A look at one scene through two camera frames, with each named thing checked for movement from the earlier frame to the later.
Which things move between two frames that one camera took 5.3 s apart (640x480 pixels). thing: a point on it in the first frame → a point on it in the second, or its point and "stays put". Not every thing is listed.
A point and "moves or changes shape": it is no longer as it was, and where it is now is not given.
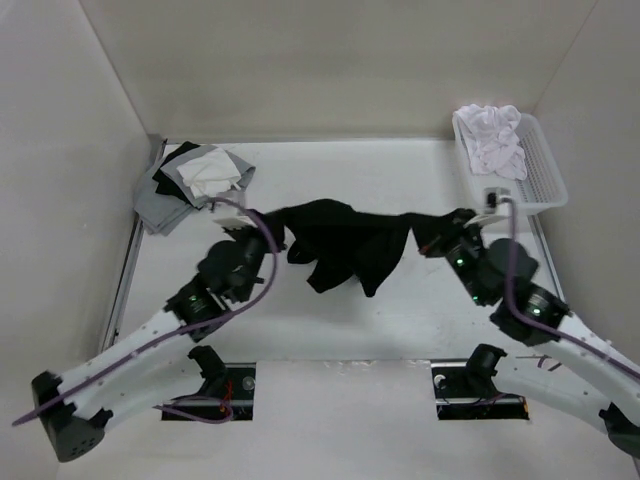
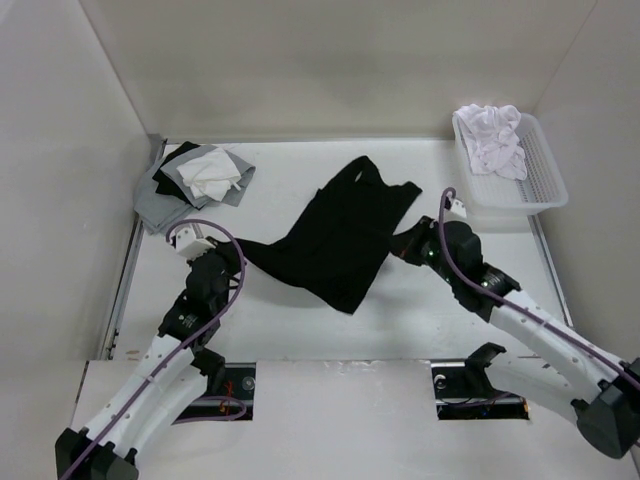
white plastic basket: [539, 186] stays put
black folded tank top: [166, 185] stays put
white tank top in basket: [490, 140] stays put
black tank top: [340, 244] moves or changes shape
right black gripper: [463, 230] → [425, 227]
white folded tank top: [210, 174] stays put
